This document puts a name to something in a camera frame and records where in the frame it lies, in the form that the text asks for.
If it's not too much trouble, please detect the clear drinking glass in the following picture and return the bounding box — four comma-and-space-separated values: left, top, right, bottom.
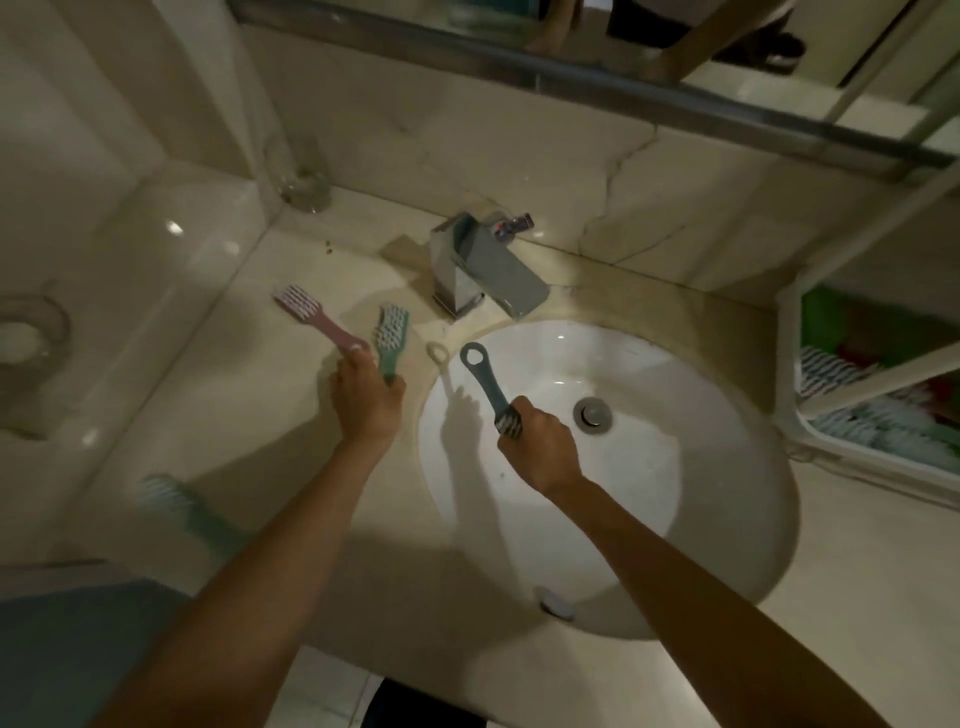
264, 133, 333, 213

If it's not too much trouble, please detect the pile of striped brushes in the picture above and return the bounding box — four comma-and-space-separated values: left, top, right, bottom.
798, 345, 960, 470

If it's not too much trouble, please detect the person's right hand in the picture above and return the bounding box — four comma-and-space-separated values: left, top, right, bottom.
497, 396, 585, 502

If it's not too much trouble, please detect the white oval sink basin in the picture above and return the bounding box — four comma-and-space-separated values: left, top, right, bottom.
415, 320, 801, 643

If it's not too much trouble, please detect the pink hair brush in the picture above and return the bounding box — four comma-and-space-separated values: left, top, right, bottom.
272, 284, 370, 358

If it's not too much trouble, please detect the white plastic basket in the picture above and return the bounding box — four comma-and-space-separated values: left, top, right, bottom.
776, 258, 960, 505

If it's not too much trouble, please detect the person's left hand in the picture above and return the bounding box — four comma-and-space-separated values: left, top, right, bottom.
328, 348, 408, 453

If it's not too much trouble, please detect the green hair brush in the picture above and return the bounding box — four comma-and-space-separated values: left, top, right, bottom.
373, 303, 412, 386

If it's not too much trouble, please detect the chrome square faucet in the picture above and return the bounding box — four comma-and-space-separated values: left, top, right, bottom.
428, 210, 552, 321

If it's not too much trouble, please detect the teal hair brush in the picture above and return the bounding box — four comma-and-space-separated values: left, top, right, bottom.
135, 472, 249, 560

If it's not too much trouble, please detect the wall mirror with metal frame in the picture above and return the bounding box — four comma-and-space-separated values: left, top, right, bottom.
225, 0, 960, 177

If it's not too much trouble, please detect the round glass dish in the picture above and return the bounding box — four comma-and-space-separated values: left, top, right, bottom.
0, 288, 72, 440

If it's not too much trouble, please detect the metal sink drain plug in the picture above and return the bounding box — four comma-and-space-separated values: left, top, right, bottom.
573, 397, 614, 432

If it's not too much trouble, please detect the person's left forearm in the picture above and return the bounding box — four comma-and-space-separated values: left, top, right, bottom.
91, 433, 402, 728

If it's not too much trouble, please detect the person's right forearm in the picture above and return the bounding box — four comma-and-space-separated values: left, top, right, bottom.
537, 475, 895, 728

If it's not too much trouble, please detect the blue-grey hair brush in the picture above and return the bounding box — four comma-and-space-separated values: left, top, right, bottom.
459, 341, 527, 441

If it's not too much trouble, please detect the person's teal shirt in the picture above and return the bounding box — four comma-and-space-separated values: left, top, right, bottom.
0, 576, 198, 728

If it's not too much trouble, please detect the cream hair brush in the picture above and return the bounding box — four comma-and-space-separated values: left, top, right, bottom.
426, 341, 457, 393

